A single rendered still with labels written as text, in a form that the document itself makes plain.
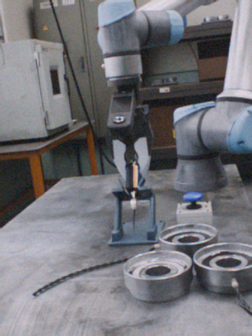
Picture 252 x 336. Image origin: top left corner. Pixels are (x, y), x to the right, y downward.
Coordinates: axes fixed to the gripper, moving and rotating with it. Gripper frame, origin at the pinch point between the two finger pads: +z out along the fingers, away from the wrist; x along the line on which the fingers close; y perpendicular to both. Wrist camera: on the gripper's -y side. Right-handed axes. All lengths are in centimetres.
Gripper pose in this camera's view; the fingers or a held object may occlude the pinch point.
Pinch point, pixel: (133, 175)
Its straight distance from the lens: 94.6
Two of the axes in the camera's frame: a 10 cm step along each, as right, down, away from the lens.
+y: 2.1, -2.3, 9.5
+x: -9.7, 0.7, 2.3
